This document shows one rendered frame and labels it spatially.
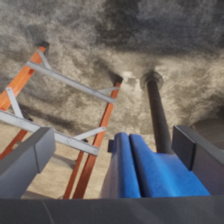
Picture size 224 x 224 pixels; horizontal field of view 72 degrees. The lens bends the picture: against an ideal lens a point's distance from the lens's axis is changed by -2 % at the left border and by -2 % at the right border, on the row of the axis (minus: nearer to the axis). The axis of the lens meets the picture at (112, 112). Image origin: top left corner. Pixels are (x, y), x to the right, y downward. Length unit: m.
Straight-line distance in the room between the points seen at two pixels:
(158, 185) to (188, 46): 0.81
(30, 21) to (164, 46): 0.70
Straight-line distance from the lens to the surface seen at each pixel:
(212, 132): 1.16
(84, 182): 0.59
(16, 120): 0.65
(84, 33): 0.90
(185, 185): 0.24
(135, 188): 0.18
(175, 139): 0.17
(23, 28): 1.03
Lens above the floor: 0.85
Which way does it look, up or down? 51 degrees down
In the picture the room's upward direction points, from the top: 171 degrees counter-clockwise
